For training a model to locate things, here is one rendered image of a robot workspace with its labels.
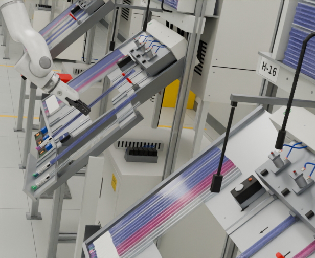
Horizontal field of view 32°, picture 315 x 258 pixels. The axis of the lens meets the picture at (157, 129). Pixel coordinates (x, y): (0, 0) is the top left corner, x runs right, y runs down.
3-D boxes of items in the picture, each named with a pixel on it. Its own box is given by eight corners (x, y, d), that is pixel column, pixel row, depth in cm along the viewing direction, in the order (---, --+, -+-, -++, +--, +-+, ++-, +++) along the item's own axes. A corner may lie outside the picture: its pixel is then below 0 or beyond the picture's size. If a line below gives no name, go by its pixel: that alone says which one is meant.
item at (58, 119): (61, 153, 245) (57, 148, 244) (45, 106, 304) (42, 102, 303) (95, 128, 246) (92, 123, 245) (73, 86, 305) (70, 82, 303)
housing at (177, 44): (185, 73, 249) (170, 47, 243) (155, 48, 293) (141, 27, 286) (200, 62, 249) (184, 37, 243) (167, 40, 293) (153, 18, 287)
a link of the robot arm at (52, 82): (54, 74, 209) (60, 80, 210) (54, 69, 217) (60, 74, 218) (40, 91, 210) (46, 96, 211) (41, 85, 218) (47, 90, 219)
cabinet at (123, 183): (103, 287, 275) (121, 174, 255) (80, 218, 337) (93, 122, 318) (221, 283, 296) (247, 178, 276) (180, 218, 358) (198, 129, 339)
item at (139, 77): (132, 108, 248) (126, 100, 245) (103, 70, 307) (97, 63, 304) (191, 65, 248) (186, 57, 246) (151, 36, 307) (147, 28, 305)
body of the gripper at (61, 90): (58, 80, 209) (81, 98, 213) (58, 73, 219) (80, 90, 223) (45, 94, 210) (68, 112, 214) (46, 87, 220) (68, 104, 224)
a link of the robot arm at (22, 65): (58, 68, 211) (49, 74, 219) (29, 46, 207) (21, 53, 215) (46, 85, 208) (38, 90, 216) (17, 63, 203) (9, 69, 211)
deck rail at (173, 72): (63, 160, 245) (54, 150, 242) (62, 158, 247) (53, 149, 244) (193, 67, 247) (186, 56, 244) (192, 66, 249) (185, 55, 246)
